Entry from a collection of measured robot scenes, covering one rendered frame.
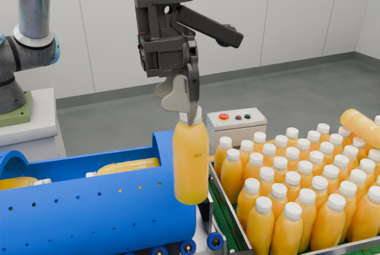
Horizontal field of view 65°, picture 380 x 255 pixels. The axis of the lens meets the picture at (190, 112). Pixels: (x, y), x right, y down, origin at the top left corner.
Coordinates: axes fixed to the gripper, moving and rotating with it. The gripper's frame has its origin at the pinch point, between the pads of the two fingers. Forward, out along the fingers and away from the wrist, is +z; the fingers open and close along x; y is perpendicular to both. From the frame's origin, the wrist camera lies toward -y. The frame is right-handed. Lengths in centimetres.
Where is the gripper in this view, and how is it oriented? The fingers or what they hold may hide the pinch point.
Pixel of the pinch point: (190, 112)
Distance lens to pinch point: 53.0
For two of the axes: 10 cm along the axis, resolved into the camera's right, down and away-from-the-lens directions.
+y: -9.6, 1.6, -2.3
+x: 2.7, 4.0, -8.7
